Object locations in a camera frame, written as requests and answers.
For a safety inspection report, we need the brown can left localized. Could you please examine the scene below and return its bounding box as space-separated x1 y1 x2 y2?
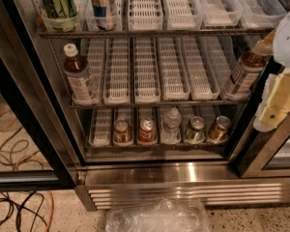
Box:
113 119 131 144

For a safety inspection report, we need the left tea bottle white cap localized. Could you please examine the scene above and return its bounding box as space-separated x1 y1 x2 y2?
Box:
64 43 98 105

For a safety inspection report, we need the green silver can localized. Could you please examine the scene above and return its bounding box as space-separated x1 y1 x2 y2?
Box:
185 116 205 144

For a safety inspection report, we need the blue labelled bottle top shelf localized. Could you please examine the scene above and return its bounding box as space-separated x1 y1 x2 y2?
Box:
91 0 117 31

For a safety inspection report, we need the tea bottle white cap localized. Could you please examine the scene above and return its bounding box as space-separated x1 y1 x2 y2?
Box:
224 29 276 100
64 43 98 105

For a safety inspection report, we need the middle shelf rail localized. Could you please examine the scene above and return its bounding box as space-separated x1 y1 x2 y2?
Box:
69 100 248 109

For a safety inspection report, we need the fridge glass door left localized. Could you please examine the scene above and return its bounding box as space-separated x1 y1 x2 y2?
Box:
0 56 74 191

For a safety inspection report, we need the top shelf rail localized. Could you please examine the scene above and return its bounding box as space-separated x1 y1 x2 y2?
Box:
38 28 273 39

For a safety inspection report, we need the green labelled bottle top shelf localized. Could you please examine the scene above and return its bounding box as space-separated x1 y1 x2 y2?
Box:
42 0 77 32

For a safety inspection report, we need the right tea bottle white cap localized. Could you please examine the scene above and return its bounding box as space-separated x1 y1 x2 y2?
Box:
224 29 276 100

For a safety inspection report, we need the white lane tray bottom left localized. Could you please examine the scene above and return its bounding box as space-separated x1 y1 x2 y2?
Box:
88 108 112 147

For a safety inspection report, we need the stainless steel fridge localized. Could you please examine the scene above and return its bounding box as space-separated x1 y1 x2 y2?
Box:
0 0 290 211

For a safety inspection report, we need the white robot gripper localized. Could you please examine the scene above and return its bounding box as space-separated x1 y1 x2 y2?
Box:
253 11 290 132

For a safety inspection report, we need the black cable on floor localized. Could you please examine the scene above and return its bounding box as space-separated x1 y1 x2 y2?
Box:
0 190 48 232

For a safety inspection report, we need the fridge glass door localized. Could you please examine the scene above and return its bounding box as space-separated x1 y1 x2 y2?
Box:
0 56 74 191
234 113 290 178

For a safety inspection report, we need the fridge glass door right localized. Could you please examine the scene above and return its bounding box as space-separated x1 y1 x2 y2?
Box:
234 113 290 178

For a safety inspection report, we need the orange cable on floor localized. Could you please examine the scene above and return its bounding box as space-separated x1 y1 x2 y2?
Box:
43 190 55 232

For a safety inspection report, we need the gold can right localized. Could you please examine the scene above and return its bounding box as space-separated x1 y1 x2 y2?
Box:
208 116 231 144

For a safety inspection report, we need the red soda can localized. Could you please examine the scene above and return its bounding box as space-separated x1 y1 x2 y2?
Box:
138 117 156 144

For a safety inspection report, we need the clear plastic bin on floor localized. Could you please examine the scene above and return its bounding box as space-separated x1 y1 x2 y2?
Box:
105 198 212 232

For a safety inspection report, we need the shelf rail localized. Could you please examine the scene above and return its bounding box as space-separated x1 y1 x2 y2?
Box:
38 28 273 39
69 100 248 109

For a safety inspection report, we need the clear water bottle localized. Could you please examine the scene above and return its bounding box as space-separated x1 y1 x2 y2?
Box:
160 106 182 145

